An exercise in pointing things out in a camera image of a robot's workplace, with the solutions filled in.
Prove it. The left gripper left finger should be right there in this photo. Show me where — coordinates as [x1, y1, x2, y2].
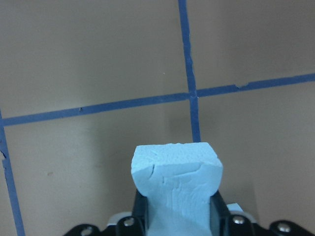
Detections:
[131, 190, 149, 236]

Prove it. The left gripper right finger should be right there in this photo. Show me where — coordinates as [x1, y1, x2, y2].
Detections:
[210, 191, 229, 236]

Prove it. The light blue block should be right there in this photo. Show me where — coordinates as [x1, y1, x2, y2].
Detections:
[131, 142, 223, 236]

